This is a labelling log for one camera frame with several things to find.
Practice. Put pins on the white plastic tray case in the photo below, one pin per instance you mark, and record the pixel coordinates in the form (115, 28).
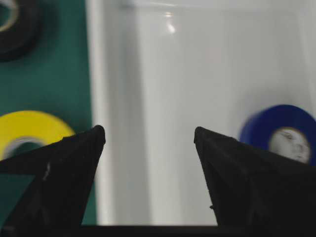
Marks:
(161, 68)

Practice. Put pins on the blue tape roll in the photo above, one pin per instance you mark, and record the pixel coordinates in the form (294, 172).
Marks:
(285, 130)

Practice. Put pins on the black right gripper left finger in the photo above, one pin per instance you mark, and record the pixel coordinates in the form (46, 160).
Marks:
(61, 176)

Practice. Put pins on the green table cloth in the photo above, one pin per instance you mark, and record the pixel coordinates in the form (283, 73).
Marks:
(53, 76)

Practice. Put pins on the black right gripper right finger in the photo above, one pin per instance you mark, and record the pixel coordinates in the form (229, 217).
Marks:
(268, 194)

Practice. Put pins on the yellow tape roll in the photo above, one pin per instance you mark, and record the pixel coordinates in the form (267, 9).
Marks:
(37, 127)

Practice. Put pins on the black tape roll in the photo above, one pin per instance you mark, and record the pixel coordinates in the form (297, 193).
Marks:
(20, 32)

